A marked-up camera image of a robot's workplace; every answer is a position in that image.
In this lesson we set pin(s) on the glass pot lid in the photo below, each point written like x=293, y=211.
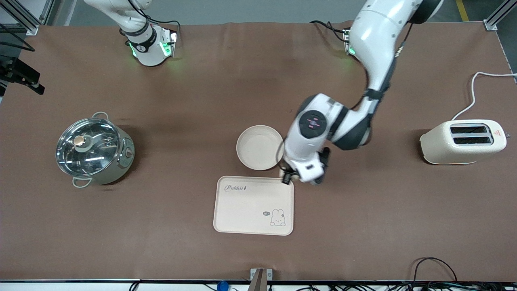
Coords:
x=93, y=155

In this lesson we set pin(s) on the small blue round object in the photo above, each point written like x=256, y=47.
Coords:
x=222, y=286

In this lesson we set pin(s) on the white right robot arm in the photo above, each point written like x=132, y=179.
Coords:
x=147, y=48

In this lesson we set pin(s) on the steel electric cooking pot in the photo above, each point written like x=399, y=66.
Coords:
x=121, y=165

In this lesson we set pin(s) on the grey metal camera bracket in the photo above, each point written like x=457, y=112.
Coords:
x=260, y=279

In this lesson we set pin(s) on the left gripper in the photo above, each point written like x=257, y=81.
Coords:
x=324, y=155

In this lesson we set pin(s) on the aluminium frame profile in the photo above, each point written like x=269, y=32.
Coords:
x=24, y=20
x=497, y=18

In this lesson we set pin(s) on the brown table mat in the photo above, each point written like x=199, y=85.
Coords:
x=242, y=89

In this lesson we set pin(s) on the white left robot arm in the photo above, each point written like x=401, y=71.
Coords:
x=375, y=40

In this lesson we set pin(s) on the round beige plate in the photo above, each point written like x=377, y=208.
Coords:
x=258, y=147

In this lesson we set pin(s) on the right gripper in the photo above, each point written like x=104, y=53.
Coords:
x=4, y=70

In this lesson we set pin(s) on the cream two-slot toaster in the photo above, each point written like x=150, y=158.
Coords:
x=452, y=151

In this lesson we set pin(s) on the beige rabbit print tray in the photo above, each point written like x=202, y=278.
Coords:
x=242, y=210

